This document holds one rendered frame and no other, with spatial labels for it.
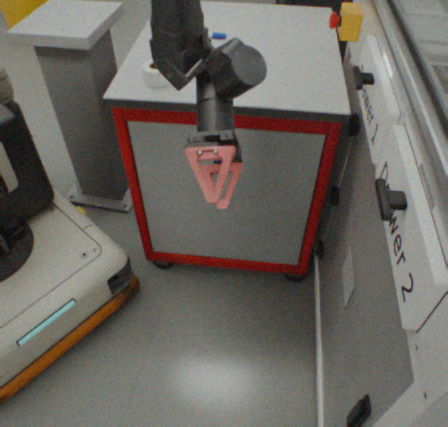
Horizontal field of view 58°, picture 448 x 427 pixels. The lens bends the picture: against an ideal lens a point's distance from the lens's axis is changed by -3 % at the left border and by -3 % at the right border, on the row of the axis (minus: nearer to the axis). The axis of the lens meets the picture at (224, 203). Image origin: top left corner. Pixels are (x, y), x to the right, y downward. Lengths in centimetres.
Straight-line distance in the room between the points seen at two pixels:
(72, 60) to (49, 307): 77
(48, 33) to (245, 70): 95
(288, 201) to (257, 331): 48
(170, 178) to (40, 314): 52
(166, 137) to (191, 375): 74
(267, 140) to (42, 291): 76
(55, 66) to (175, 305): 90
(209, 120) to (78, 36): 82
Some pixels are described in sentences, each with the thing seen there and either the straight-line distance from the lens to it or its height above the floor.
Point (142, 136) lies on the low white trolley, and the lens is 111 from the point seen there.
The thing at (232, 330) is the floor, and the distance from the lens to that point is 146.
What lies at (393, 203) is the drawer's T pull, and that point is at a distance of 58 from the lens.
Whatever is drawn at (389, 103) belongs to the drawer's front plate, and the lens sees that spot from 74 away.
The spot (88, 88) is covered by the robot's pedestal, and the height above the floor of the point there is 56.
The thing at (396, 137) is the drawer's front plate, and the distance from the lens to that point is 67.
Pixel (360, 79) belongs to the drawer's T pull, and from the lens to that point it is 82.
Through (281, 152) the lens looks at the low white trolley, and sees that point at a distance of 108.
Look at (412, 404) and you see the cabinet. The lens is 62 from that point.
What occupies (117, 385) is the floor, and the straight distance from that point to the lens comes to 142.
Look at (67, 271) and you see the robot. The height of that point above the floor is 28.
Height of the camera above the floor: 130
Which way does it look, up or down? 47 degrees down
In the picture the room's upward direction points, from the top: straight up
